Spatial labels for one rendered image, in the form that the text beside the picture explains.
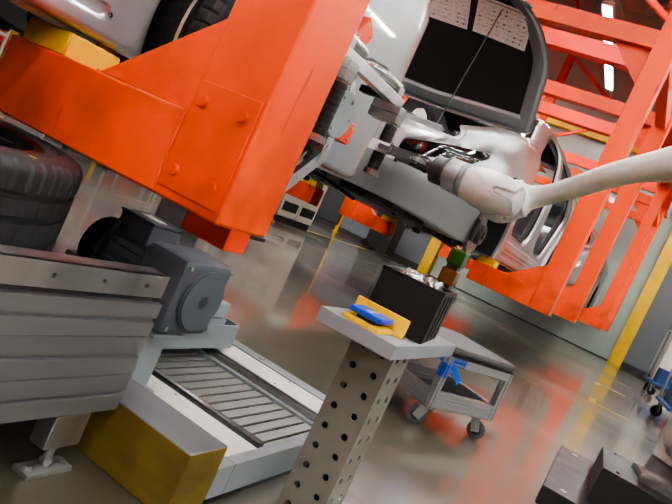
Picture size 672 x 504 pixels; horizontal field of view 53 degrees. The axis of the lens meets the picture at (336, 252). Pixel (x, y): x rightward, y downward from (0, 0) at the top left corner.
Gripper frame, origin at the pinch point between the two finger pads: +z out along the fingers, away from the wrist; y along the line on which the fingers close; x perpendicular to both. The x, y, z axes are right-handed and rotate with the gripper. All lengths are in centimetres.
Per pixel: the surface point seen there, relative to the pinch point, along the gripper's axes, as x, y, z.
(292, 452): -76, -26, -24
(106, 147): -27, -76, 16
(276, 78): -4, -76, -13
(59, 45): -13, -75, 40
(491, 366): -52, 97, -36
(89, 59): -13, -69, 38
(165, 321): -56, -56, 2
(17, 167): -34, -100, 5
